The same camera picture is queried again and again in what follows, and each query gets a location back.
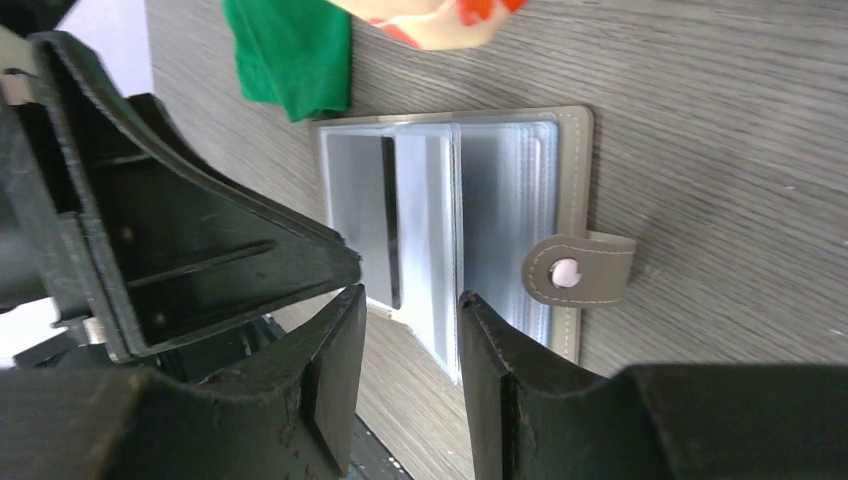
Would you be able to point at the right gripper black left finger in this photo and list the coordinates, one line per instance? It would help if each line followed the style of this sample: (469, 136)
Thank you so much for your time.
(286, 412)

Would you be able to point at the green cloth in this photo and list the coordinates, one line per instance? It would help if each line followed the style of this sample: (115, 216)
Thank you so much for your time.
(293, 54)

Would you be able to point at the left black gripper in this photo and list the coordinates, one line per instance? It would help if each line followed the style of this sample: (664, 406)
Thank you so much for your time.
(181, 251)

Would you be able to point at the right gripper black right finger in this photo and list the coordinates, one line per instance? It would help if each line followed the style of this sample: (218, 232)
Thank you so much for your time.
(535, 415)

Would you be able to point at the orange patterned hanging cloth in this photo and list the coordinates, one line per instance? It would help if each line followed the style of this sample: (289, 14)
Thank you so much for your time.
(435, 24)

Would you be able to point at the grey card holder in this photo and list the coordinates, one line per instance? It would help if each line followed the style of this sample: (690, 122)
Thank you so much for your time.
(495, 201)

